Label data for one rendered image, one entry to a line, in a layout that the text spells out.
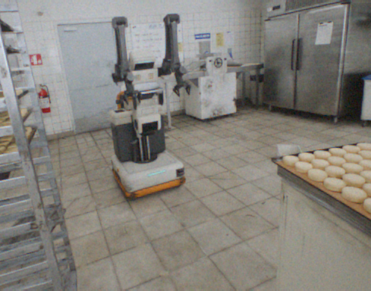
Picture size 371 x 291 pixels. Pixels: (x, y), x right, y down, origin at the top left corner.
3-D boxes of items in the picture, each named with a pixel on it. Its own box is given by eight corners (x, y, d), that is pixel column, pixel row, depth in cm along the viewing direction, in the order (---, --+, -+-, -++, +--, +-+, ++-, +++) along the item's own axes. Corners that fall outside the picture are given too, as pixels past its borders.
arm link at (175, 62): (177, 15, 193) (164, 16, 190) (180, 14, 188) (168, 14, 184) (180, 70, 205) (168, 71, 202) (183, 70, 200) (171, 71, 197)
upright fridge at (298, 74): (371, 117, 392) (391, -23, 338) (332, 127, 364) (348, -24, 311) (293, 104, 520) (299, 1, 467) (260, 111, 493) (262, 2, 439)
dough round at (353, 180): (354, 178, 73) (355, 172, 72) (369, 187, 68) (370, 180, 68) (337, 179, 73) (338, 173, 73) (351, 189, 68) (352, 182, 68)
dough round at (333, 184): (350, 191, 67) (350, 185, 66) (331, 192, 67) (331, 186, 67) (337, 182, 72) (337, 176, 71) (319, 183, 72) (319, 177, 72)
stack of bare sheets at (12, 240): (29, 263, 172) (28, 259, 171) (-20, 261, 178) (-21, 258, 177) (66, 211, 229) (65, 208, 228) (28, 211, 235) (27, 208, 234)
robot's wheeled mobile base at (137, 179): (111, 173, 287) (108, 154, 281) (160, 161, 307) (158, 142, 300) (127, 202, 226) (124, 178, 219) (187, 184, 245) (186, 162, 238)
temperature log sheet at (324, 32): (331, 43, 349) (333, 20, 341) (329, 43, 348) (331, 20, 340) (315, 45, 369) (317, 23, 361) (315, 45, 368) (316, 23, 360)
